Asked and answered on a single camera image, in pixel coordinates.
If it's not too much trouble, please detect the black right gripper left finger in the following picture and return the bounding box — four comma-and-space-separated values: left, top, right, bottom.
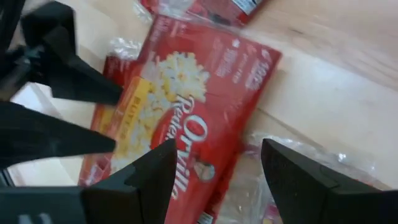
0, 138, 178, 224

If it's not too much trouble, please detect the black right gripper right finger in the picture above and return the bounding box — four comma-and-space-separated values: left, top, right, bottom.
260, 138, 398, 224

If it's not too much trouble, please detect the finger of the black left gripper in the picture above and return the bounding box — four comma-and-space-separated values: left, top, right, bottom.
0, 101, 117, 170
27, 30, 124, 105

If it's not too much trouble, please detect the red popcorn bag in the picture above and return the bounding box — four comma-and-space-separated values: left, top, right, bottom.
138, 0, 270, 27
104, 37, 146, 90
77, 14, 283, 224
214, 132, 392, 224

